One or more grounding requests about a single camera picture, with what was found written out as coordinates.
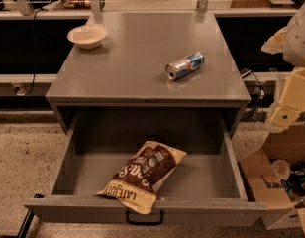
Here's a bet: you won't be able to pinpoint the clear glass in box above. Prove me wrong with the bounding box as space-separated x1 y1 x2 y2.
271 159 291 180

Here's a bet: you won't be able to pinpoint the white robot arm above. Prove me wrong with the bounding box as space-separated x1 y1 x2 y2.
261 2 305 132

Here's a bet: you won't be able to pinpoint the silver blue drink can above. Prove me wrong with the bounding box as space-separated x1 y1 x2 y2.
165 51 205 80

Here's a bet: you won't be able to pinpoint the black power cable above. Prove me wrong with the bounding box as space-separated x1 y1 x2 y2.
27 7 48 96

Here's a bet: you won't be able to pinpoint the brown chip bag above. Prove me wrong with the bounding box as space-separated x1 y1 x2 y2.
95 141 186 214

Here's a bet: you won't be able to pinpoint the grey cabinet counter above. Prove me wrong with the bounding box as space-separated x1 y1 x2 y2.
47 11 250 132

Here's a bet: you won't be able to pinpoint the black drawer handle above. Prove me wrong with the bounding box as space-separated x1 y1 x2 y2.
125 210 164 226

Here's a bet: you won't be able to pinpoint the white bowl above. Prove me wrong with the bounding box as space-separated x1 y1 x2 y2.
67 24 108 49

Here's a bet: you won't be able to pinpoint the dark bottles in box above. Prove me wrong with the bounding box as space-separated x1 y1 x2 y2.
281 162 305 208

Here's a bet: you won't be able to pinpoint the black cable at right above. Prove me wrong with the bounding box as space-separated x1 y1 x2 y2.
240 68 266 121

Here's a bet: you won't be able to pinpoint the cardboard box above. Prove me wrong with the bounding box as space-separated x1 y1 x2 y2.
241 125 305 234

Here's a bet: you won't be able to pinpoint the grey open top drawer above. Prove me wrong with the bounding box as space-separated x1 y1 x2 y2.
25 109 266 226

